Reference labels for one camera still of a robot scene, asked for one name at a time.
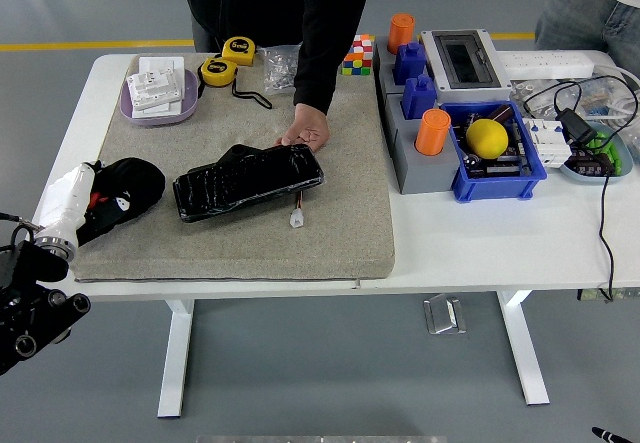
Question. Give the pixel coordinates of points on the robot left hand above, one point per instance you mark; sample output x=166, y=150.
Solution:
x=65, y=198

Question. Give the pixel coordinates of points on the person's left hand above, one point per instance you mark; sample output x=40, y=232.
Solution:
x=310, y=130

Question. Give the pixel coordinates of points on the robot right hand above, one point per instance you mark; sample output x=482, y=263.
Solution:
x=605, y=434

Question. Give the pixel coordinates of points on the person's left forearm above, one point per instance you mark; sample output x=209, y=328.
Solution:
x=315, y=83

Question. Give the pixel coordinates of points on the clear bag of screws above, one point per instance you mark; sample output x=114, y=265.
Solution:
x=277, y=70

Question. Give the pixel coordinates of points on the colourful puzzle cube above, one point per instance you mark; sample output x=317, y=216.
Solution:
x=357, y=55

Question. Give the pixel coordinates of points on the small grey block holder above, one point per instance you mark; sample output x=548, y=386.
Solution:
x=382, y=70

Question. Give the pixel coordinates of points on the grey-brown mat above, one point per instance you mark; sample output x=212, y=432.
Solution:
x=325, y=243

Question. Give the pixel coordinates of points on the blue block with knob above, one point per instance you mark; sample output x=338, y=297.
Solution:
x=409, y=63
x=419, y=98

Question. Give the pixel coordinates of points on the white table leg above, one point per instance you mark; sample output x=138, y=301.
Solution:
x=522, y=353
x=175, y=363

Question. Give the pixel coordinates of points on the orange cylinder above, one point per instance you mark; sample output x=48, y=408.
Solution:
x=432, y=133
x=401, y=30

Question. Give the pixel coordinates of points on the large grey block holder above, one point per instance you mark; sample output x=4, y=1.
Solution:
x=425, y=175

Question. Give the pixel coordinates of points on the purple tray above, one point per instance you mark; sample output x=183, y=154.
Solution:
x=190, y=98

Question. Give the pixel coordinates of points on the white square cover plate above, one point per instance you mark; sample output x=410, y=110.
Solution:
x=160, y=63

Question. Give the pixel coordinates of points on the yellow ball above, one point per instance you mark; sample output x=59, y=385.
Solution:
x=487, y=138

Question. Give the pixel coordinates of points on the grey electrical distribution box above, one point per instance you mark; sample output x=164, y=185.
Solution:
x=495, y=94

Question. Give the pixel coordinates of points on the black circuit board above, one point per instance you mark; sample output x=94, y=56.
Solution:
x=500, y=168

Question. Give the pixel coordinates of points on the blue plastic bin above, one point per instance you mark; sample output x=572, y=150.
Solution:
x=495, y=188

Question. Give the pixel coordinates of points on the metal floor socket plate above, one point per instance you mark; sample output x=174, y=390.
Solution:
x=445, y=315

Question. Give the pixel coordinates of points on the clear bag of white rings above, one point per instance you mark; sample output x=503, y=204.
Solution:
x=530, y=88

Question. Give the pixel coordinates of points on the white circuit breaker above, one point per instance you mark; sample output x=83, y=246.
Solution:
x=550, y=148

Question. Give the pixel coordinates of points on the white power strip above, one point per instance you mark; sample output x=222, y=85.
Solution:
x=545, y=63

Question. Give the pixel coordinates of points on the light blue tray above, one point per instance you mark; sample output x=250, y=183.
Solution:
x=590, y=179

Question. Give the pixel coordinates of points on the dark brown electronic components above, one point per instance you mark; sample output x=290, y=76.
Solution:
x=590, y=165

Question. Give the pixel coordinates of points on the green terminal block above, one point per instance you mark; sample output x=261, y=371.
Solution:
x=607, y=150

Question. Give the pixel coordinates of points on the clear bag of blue parts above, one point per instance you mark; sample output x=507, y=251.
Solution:
x=597, y=100

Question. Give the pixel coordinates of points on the person in jeans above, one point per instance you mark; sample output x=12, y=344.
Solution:
x=575, y=13

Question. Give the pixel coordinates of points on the white flat switch plate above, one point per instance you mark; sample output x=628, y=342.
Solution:
x=167, y=109

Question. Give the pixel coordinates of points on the white wall socket module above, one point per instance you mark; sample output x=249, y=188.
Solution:
x=155, y=88

